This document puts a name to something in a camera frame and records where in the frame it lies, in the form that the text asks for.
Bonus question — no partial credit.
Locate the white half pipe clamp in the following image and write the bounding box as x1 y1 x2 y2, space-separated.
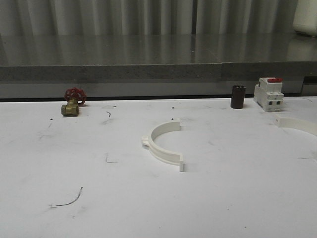
141 119 185 172

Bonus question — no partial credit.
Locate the grey stone counter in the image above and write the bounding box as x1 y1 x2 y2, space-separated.
0 33 317 101

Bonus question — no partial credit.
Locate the dark brown cylindrical coupling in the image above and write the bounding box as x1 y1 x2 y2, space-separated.
230 85 246 109

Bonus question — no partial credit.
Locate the brass valve red handwheel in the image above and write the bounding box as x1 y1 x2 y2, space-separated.
61 87 87 117

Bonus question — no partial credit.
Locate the white container on counter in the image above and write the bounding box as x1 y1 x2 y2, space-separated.
292 0 317 37

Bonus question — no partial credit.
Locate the white circuit breaker red switch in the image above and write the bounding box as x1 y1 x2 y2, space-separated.
254 77 284 112

